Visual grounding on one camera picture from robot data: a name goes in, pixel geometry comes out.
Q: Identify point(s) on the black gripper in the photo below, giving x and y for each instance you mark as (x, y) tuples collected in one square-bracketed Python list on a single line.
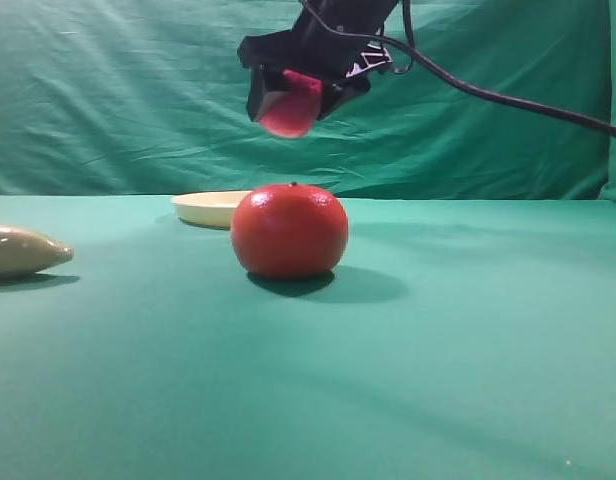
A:
[(330, 40)]

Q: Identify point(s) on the dark red apple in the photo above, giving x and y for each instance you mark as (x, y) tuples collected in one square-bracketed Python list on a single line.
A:
[(295, 114)]

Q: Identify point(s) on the pale yellow plate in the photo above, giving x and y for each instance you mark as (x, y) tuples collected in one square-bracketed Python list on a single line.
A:
[(214, 209)]

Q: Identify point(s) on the orange-red tangerine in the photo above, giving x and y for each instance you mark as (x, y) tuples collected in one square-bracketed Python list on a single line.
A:
[(289, 231)]

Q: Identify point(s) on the green cloth backdrop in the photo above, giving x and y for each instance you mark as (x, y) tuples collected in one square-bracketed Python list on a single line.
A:
[(148, 97)]

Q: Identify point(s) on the beige banana-shaped object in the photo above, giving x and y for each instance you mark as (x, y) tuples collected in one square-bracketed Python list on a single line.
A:
[(25, 252)]

